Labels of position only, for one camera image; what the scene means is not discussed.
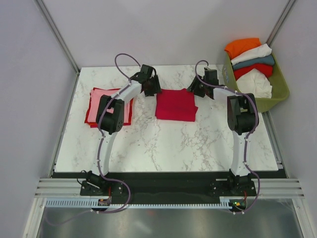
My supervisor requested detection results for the crumpled white shirt in bin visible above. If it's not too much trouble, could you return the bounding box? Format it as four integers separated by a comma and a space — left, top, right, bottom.
236, 69, 272, 99

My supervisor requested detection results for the left aluminium frame post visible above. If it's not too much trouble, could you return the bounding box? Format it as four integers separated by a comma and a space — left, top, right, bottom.
34, 0, 80, 75

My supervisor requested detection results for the pink t shirt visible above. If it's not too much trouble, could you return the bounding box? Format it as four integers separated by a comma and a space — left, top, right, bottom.
85, 89, 132, 124

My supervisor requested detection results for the crimson red t shirt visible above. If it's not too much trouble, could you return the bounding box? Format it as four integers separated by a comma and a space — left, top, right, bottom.
155, 89, 198, 122

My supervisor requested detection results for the red shirt in bin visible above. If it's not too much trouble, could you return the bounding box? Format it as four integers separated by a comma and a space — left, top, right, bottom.
233, 63, 274, 81

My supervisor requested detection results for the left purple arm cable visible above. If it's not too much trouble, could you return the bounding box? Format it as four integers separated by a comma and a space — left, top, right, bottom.
97, 53, 143, 178

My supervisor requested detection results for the white slotted cable duct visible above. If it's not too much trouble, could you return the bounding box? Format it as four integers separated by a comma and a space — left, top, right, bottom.
45, 197, 247, 209

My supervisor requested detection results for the white folded shirt in bin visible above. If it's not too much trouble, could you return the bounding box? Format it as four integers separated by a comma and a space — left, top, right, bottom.
231, 44, 272, 65

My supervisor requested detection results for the orange t shirt in bin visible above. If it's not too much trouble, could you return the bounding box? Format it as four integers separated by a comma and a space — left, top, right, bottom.
224, 38, 262, 60

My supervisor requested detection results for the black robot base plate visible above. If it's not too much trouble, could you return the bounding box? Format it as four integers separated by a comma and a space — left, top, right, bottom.
53, 171, 257, 203

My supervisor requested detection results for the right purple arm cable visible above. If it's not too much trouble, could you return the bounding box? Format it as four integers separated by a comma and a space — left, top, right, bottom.
195, 59, 260, 178

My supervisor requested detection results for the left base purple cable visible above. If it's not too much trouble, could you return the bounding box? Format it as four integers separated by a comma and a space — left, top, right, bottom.
46, 177, 132, 226

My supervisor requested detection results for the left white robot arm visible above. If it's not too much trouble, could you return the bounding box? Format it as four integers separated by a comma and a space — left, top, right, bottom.
91, 64, 161, 175

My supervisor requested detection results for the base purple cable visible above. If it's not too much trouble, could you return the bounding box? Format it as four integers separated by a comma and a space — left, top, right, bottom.
222, 177, 262, 216
46, 177, 132, 226

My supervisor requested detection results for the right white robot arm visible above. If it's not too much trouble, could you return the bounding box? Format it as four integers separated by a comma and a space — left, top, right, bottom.
187, 67, 259, 177

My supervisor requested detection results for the teal shirt in bin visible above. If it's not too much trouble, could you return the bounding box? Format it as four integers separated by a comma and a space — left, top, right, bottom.
232, 55, 275, 70

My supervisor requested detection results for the right aluminium frame post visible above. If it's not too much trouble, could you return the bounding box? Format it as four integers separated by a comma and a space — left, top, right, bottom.
266, 0, 297, 47

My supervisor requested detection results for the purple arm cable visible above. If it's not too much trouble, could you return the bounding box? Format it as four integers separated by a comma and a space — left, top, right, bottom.
97, 53, 143, 178
195, 59, 260, 178

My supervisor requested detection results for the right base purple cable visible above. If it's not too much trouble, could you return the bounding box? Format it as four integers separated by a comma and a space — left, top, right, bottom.
222, 177, 262, 216

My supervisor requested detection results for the olive green plastic bin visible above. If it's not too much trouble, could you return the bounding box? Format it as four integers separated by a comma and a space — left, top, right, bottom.
222, 54, 289, 113

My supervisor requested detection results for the aluminium frame post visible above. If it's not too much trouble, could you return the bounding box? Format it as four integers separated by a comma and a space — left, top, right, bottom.
34, 0, 80, 75
266, 0, 297, 47

